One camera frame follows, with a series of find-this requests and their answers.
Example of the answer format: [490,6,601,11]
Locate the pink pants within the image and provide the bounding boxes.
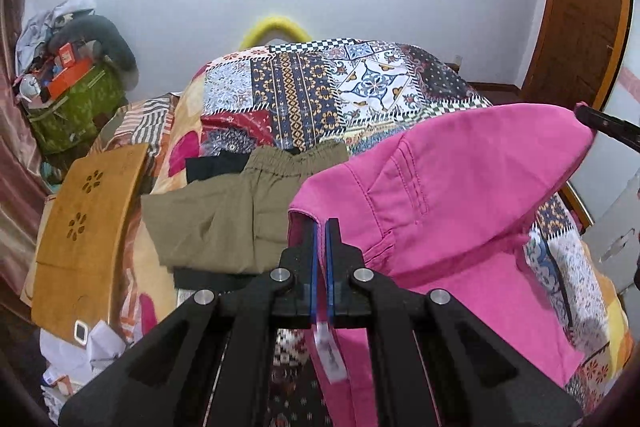
[288,104,593,426]

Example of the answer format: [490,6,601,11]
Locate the olive green pants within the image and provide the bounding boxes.
[142,141,349,274]

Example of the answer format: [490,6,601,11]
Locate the brown wooden door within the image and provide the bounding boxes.
[522,0,632,109]

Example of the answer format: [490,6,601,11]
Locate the black folded garment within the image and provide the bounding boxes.
[172,149,302,293]

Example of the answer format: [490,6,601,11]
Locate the patchwork patterned bedspread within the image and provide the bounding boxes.
[201,39,632,411]

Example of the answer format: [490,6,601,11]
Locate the orange floral blanket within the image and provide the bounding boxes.
[90,76,204,343]

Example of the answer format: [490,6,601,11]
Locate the wooden lap desk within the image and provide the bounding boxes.
[32,143,148,347]

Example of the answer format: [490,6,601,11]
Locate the white crumpled paper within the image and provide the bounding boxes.
[39,321,127,424]

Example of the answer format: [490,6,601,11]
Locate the green storage bag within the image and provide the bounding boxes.
[26,63,126,156]

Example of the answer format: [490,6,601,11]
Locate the striped red curtain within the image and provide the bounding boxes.
[1,0,48,295]

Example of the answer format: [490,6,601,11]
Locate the orange box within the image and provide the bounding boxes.
[48,42,93,100]

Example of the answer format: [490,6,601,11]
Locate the grey neck pillow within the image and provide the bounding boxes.
[47,15,137,72]

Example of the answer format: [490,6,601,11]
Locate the grey clothes pile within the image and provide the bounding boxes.
[14,0,96,76]

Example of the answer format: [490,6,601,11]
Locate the yellow curved headboard rail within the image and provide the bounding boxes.
[239,16,312,51]

